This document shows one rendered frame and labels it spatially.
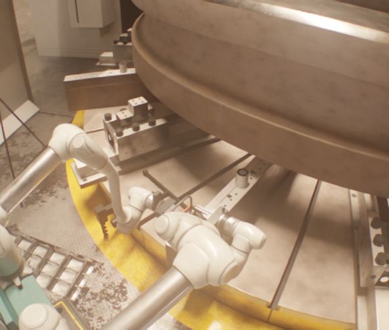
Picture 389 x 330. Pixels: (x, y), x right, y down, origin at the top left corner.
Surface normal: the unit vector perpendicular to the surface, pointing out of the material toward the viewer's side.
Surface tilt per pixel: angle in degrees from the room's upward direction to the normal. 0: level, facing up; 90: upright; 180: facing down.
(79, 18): 90
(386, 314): 0
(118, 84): 90
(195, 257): 23
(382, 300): 0
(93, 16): 90
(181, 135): 71
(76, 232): 0
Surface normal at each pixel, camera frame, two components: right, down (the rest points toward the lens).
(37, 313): -0.07, -0.82
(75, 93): 0.14, 0.62
